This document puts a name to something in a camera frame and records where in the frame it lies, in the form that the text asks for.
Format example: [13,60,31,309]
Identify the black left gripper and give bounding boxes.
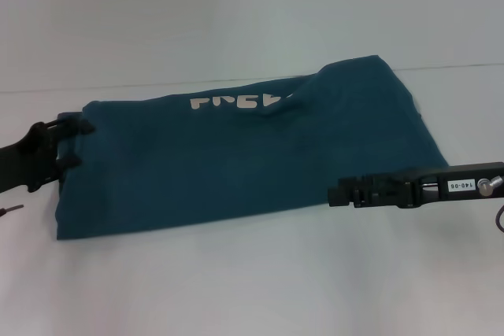
[0,113,96,194]

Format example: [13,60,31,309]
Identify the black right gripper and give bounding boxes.
[327,161,504,210]

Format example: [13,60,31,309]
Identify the teal blue t-shirt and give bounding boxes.
[54,54,450,242]

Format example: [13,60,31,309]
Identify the left arm connector cable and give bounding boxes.
[0,204,25,218]

